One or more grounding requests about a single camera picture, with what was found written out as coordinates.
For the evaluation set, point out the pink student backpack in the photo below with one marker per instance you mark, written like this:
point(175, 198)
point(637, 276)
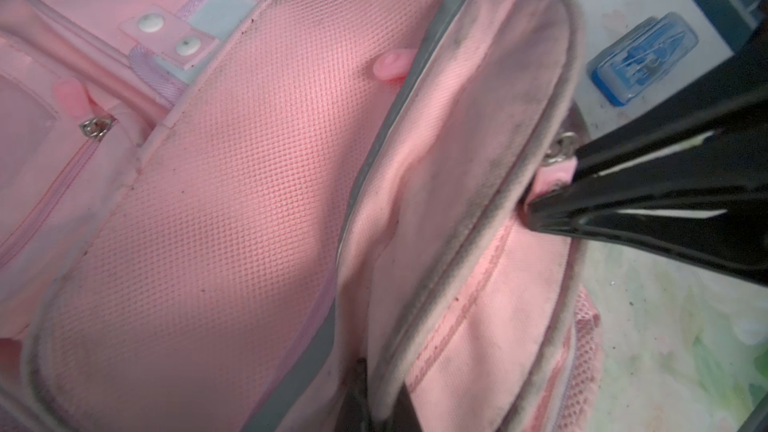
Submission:
point(211, 209)

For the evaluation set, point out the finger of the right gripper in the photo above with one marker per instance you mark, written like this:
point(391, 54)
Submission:
point(730, 99)
point(704, 206)

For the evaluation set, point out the blue geometry set case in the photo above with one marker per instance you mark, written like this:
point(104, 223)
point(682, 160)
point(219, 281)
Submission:
point(641, 58)

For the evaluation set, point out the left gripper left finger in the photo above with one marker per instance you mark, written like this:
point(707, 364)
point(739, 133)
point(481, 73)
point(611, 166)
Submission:
point(354, 412)

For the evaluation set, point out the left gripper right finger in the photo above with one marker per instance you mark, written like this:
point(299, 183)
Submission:
point(403, 417)

